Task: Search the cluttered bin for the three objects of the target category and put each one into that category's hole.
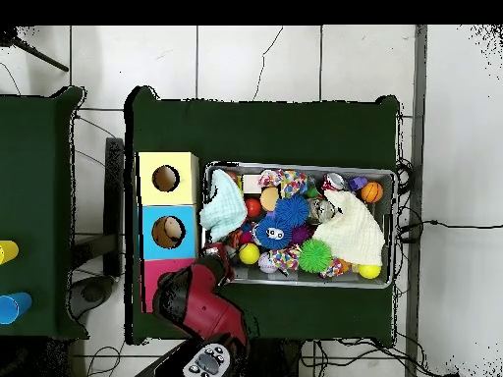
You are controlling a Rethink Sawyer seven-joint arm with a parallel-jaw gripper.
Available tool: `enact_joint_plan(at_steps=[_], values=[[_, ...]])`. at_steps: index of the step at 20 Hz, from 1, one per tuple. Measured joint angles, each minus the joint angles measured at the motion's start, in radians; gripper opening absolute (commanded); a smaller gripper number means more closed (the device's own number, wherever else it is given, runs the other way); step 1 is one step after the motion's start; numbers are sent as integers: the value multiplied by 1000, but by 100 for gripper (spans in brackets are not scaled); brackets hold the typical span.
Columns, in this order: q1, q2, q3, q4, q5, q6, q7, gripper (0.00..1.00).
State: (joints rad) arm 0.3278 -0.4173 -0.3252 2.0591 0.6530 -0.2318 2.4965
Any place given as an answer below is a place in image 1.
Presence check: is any light blue quilted cloth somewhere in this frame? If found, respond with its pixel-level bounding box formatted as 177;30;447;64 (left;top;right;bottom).
198;169;249;243

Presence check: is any wooden box with three holes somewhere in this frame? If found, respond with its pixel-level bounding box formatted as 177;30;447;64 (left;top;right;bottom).
135;151;205;314

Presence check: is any blue spiky ball with eyes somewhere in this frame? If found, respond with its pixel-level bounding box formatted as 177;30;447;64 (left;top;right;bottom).
254;214;295;251

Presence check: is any red rubber ball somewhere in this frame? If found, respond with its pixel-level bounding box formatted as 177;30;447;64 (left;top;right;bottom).
244;197;263;220

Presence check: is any blue spiky rubber ball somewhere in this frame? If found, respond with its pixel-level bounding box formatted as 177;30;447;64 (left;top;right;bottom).
273;193;311;228

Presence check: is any green spiky rubber ball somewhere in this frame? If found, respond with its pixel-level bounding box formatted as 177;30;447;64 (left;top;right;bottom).
298;238;334;274

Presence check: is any colourful patterned cloth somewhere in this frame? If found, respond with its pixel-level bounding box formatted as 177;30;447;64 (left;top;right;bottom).
257;169;308;198

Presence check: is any cream quilted cloth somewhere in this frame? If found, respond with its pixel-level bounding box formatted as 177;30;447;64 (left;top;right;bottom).
312;188;386;267

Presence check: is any black metal stand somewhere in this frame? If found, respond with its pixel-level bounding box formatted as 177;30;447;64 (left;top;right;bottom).
70;136;125;278

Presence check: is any red soda can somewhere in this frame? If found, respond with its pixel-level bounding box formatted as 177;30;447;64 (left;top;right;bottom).
321;172;347;192

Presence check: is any dark green table cloth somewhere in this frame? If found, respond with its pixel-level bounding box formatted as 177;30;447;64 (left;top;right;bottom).
0;85;89;341
124;85;401;347

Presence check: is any yellow ball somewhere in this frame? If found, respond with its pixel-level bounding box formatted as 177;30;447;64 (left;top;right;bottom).
356;263;382;281

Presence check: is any orange toy basketball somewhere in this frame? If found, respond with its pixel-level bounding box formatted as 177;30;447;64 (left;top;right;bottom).
360;181;384;204

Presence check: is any blue cylinder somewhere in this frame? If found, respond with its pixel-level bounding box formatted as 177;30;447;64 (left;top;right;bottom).
0;292;33;326

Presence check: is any yellow cylinder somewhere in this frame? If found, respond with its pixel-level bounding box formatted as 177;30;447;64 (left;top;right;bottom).
0;240;20;265

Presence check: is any black tripod leg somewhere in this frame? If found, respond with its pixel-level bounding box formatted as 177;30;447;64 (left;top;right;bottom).
0;26;70;73

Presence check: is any silver wire mesh bin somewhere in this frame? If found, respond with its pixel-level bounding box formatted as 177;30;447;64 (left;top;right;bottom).
201;160;397;290

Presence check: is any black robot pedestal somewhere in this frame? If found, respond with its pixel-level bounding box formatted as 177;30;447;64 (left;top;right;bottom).
251;338;304;377

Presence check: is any black power cable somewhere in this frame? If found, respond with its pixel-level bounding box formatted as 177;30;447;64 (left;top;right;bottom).
396;219;503;242

